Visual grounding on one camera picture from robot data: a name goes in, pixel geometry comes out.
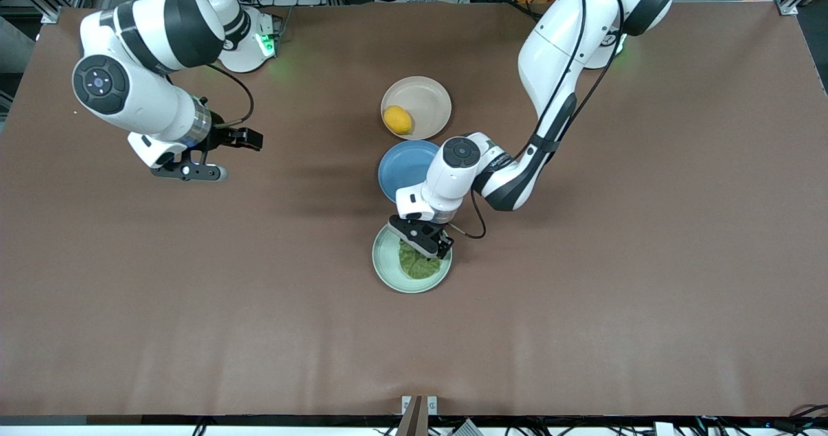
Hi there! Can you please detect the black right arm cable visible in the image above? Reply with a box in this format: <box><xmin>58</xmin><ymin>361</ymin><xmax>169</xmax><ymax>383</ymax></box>
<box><xmin>207</xmin><ymin>64</ymin><xmax>255</xmax><ymax>130</ymax></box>

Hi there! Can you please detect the blue round plate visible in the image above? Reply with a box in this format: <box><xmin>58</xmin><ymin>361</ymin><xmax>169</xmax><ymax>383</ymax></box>
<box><xmin>378</xmin><ymin>140</ymin><xmax>441</xmax><ymax>204</ymax></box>

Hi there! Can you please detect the pale green round plate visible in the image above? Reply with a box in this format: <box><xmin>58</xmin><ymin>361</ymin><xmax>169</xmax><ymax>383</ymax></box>
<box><xmin>372</xmin><ymin>223</ymin><xmax>453</xmax><ymax>294</ymax></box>

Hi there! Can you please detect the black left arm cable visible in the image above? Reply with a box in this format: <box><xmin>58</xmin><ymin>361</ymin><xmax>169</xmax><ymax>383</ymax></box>
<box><xmin>450</xmin><ymin>0</ymin><xmax>626</xmax><ymax>240</ymax></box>

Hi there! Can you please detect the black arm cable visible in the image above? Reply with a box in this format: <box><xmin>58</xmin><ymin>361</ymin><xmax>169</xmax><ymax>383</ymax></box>
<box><xmin>207</xmin><ymin>64</ymin><xmax>255</xmax><ymax>130</ymax></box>
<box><xmin>450</xmin><ymin>0</ymin><xmax>626</xmax><ymax>240</ymax></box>

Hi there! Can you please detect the beige round plate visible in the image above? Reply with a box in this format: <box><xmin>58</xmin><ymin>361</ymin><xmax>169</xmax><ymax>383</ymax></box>
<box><xmin>380</xmin><ymin>76</ymin><xmax>452</xmax><ymax>140</ymax></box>

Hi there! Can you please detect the metal table edge bracket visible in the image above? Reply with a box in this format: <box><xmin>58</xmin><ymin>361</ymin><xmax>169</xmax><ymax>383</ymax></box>
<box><xmin>401</xmin><ymin>395</ymin><xmax>439</xmax><ymax>436</ymax></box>

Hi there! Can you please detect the green lettuce leaf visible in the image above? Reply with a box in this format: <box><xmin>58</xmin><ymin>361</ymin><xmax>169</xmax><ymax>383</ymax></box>
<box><xmin>398</xmin><ymin>241</ymin><xmax>442</xmax><ymax>279</ymax></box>

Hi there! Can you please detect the yellow lemon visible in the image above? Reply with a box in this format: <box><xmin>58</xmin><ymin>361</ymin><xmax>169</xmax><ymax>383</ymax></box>
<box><xmin>383</xmin><ymin>105</ymin><xmax>413</xmax><ymax>135</ymax></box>

